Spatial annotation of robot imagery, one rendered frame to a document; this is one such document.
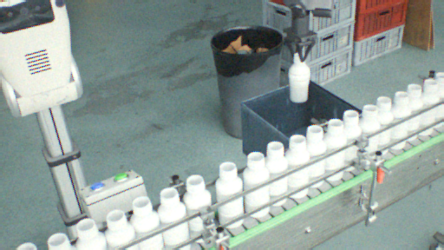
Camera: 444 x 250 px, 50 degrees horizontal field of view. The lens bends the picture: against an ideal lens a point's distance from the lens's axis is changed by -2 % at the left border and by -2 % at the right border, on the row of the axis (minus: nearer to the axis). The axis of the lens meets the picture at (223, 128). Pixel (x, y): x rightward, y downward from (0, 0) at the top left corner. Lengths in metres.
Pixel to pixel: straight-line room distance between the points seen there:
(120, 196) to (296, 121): 0.98
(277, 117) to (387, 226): 1.04
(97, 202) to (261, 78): 1.95
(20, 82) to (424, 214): 2.10
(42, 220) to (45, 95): 1.50
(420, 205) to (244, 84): 1.20
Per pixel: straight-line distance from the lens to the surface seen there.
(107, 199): 1.13
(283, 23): 3.53
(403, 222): 2.69
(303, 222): 1.26
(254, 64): 2.86
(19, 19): 1.37
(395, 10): 4.32
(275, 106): 1.83
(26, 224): 2.89
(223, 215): 1.13
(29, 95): 1.45
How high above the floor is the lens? 1.82
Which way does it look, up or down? 33 degrees down
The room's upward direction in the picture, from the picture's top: 4 degrees counter-clockwise
